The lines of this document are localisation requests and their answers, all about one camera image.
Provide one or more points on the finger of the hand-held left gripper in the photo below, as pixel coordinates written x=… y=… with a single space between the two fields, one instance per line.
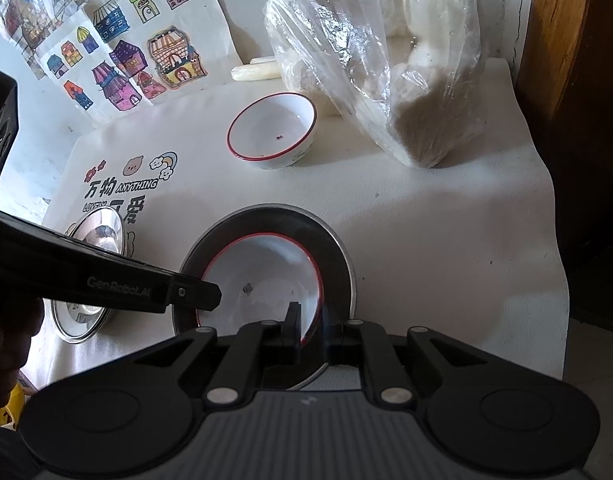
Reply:
x=199 y=292

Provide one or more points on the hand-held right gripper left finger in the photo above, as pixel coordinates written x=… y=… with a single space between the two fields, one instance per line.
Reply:
x=291 y=332

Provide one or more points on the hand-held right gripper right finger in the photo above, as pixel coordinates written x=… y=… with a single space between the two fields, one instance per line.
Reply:
x=336 y=345

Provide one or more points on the large stainless steel plate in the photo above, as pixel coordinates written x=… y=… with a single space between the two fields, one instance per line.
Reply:
x=66 y=332

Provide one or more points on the white bowl with red rim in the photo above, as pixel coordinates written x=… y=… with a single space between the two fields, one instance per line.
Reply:
x=266 y=270
x=271 y=125

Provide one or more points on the stainless steel bowl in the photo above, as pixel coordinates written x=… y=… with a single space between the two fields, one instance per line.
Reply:
x=334 y=260

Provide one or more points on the person's left hand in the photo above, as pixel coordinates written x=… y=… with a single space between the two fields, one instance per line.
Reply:
x=9 y=340

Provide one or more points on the cream printed table cloth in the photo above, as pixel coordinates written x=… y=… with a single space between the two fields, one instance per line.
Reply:
x=436 y=235

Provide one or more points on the drawing of coloured houses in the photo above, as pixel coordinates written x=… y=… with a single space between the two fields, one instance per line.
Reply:
x=136 y=27

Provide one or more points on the drawing of figure with fan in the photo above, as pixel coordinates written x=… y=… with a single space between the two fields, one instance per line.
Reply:
x=36 y=0

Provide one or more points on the plastic bag of steamed buns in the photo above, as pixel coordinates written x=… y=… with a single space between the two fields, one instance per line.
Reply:
x=411 y=60

